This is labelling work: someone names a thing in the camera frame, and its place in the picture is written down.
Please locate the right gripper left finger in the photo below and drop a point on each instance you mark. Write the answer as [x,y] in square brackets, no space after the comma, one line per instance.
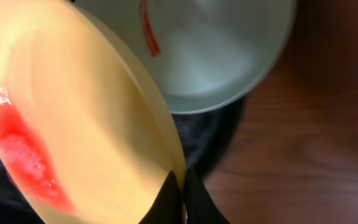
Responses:
[167,207]

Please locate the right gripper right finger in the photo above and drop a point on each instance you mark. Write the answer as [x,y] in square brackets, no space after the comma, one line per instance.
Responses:
[199,205]

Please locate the yellow plate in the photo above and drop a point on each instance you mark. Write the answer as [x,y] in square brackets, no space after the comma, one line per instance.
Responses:
[84,131]

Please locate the mint plate with red streak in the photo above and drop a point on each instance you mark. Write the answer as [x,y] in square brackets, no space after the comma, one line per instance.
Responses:
[202,54]

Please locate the round black serving tray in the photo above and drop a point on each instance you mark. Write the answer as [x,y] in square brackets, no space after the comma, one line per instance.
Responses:
[204,138]

